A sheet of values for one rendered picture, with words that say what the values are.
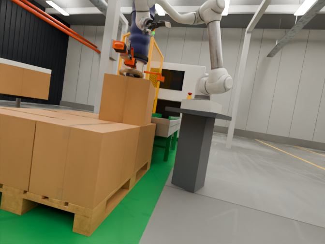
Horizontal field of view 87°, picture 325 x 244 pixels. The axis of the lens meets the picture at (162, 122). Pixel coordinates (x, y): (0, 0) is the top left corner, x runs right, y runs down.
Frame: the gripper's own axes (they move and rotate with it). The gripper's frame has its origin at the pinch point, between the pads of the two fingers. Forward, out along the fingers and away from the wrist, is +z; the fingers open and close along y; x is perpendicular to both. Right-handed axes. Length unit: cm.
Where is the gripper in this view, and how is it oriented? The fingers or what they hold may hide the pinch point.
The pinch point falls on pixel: (159, 28)
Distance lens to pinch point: 123.4
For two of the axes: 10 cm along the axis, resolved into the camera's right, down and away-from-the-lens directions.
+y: -8.8, 4.4, -1.6
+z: 4.0, 5.4, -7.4
